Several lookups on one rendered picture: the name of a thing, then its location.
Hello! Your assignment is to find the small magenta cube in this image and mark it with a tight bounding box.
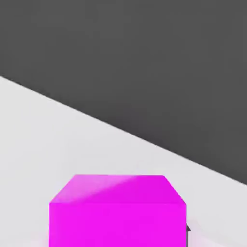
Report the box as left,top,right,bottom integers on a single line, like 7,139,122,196
49,174,187,247

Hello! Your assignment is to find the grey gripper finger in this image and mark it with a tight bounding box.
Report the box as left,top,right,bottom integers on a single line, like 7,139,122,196
186,224,205,247

